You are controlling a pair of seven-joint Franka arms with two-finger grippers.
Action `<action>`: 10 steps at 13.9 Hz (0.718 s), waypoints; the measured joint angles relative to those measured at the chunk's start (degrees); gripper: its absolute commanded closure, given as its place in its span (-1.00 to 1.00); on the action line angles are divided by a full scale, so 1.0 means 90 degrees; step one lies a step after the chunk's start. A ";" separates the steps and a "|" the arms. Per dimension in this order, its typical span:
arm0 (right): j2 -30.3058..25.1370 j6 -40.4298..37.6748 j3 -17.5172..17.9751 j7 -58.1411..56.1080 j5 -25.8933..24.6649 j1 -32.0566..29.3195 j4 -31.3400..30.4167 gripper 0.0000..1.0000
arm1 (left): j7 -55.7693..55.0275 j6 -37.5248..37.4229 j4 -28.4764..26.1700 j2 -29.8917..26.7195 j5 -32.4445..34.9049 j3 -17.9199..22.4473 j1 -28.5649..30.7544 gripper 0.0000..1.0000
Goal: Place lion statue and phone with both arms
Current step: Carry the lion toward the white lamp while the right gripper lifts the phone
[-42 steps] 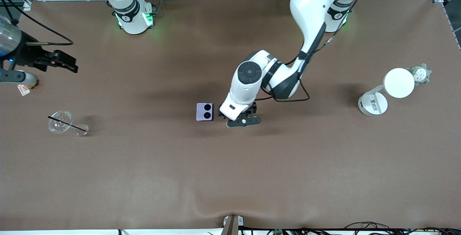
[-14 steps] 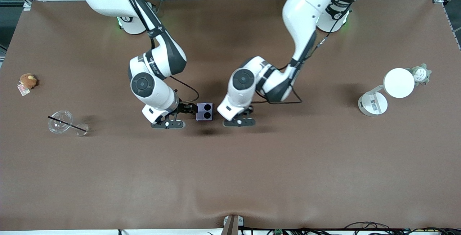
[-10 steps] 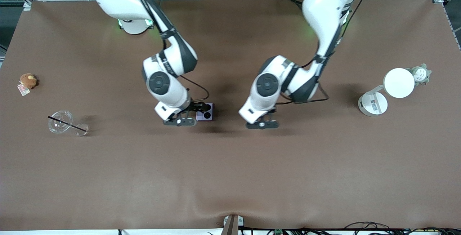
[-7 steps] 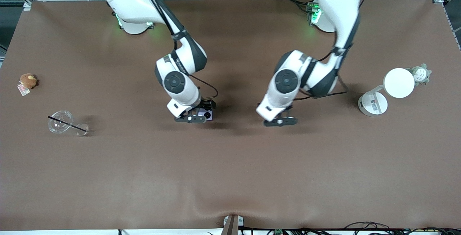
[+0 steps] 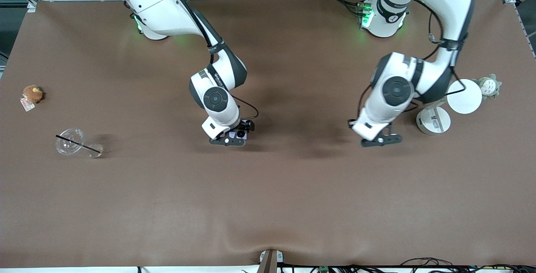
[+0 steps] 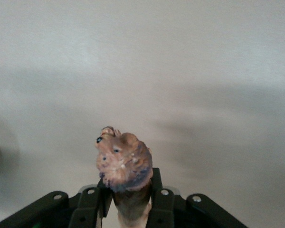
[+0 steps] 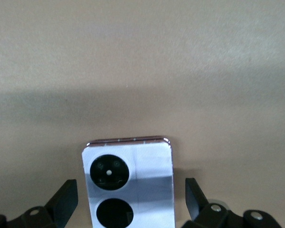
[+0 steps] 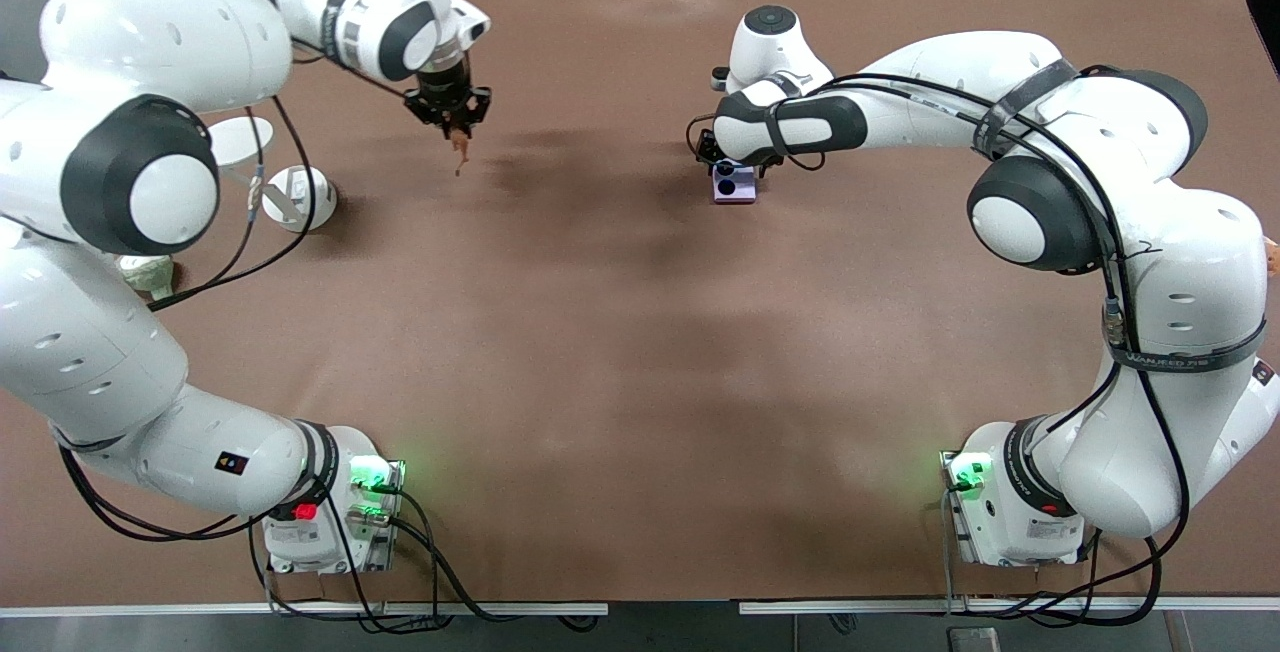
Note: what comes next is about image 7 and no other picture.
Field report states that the white folding phone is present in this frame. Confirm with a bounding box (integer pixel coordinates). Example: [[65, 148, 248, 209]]
[[81, 135, 176, 228]]

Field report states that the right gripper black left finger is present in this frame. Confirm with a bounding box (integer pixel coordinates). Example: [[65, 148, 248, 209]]
[[19, 179, 78, 228]]

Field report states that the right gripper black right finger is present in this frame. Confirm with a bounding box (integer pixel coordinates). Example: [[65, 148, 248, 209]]
[[182, 177, 245, 228]]

